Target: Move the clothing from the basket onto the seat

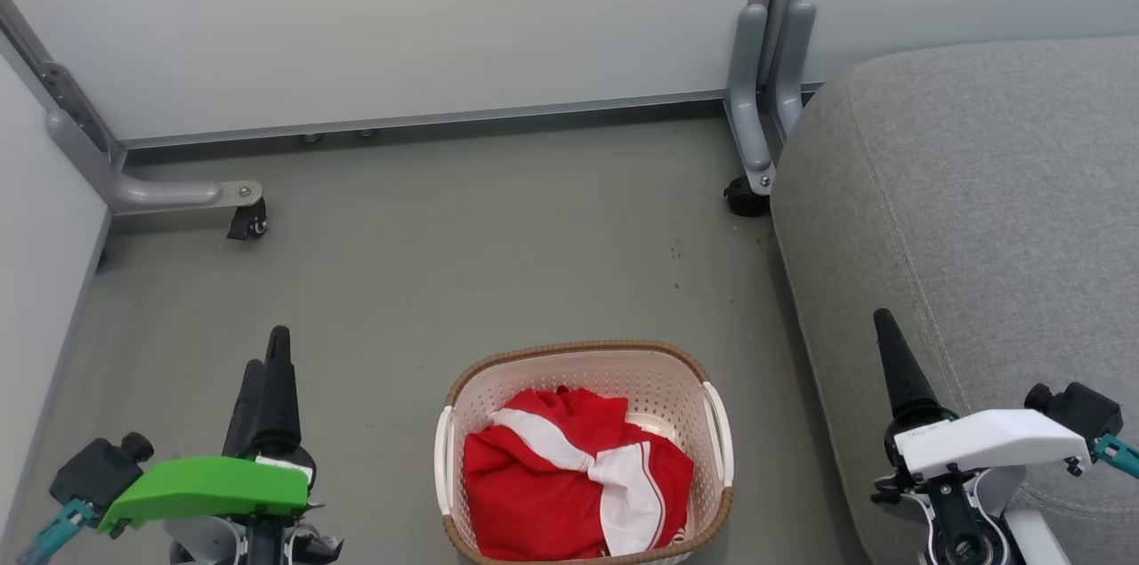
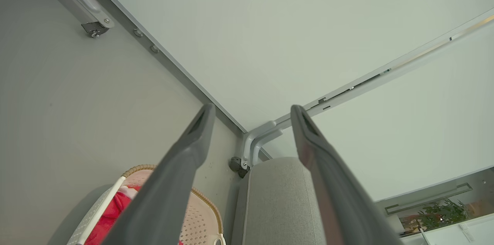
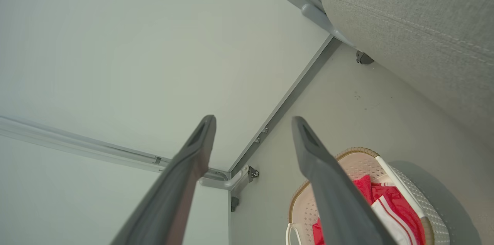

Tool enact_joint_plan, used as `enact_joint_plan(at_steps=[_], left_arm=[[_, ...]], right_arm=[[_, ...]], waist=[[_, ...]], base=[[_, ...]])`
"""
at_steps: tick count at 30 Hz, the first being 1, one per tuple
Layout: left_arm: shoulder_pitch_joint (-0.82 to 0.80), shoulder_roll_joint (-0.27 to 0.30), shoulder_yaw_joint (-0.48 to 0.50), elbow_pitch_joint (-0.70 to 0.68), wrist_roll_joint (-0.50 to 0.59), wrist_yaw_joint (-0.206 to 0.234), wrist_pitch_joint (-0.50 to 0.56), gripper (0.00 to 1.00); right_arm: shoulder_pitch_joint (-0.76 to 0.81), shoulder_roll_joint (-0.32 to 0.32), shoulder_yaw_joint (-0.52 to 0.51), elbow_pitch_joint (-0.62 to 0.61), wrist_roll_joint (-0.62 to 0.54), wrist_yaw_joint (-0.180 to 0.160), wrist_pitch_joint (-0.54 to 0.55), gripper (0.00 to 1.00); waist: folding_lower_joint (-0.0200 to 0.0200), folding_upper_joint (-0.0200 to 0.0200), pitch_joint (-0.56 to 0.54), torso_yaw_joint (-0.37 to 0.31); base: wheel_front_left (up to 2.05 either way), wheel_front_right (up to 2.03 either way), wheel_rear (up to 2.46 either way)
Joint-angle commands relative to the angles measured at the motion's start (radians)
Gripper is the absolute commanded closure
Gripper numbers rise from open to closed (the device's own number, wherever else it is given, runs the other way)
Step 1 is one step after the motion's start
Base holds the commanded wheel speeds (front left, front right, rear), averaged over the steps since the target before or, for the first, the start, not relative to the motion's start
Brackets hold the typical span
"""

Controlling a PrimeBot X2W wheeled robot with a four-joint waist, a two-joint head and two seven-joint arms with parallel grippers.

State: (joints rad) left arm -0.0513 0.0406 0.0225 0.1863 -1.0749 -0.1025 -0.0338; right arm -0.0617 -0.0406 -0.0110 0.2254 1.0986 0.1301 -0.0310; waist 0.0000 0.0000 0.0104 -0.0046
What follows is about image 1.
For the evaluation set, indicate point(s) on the grey fabric sofa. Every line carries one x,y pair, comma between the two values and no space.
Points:
979,209

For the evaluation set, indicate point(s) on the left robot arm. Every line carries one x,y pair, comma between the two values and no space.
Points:
254,543

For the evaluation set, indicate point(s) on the grey partition bottom rail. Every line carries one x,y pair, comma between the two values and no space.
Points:
427,117

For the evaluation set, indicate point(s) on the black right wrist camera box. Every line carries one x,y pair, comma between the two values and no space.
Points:
1078,412

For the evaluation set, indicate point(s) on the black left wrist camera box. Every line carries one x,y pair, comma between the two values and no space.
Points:
98,469

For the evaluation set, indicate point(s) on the white perforated laundry basket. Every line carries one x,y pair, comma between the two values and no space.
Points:
583,369

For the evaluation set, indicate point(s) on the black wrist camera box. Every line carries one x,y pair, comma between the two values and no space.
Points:
98,469
1078,412

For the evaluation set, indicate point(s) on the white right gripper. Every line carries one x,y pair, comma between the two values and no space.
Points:
988,442

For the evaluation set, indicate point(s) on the red garment broad white stripe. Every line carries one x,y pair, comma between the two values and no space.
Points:
525,494

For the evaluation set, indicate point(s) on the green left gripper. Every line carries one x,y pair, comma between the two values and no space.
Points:
209,489

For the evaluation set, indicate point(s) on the black caster wheel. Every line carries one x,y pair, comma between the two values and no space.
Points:
249,220
746,198

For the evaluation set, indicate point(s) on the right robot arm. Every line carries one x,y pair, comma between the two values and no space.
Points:
970,520

